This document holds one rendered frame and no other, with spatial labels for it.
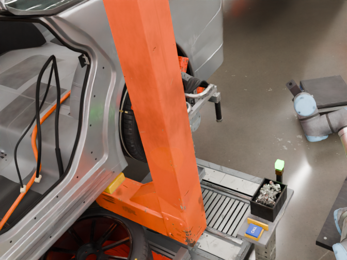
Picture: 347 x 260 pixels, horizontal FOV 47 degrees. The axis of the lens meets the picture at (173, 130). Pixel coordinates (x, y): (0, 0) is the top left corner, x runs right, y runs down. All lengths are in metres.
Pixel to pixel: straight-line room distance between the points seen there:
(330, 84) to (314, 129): 1.70
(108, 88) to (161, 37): 0.72
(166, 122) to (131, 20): 0.43
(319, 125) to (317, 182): 1.32
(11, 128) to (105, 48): 0.85
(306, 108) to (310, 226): 1.22
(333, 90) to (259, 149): 0.76
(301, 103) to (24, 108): 1.64
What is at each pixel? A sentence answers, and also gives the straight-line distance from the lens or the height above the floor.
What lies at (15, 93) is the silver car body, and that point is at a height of 1.04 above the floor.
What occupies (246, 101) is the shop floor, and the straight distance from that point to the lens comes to 3.96.
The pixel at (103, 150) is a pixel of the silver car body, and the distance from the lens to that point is 2.17.
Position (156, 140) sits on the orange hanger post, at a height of 1.25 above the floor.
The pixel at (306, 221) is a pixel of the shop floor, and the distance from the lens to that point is 2.93.
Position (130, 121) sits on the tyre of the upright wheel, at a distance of 2.24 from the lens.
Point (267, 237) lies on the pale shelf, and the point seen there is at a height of 0.45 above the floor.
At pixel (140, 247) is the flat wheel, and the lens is 2.26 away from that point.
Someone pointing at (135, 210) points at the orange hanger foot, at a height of 0.64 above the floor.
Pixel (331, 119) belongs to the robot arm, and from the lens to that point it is 1.89.
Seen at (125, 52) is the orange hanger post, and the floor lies 1.65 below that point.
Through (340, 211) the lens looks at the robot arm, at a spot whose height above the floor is 0.52.
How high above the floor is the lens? 2.30
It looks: 38 degrees down
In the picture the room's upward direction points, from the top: 12 degrees counter-clockwise
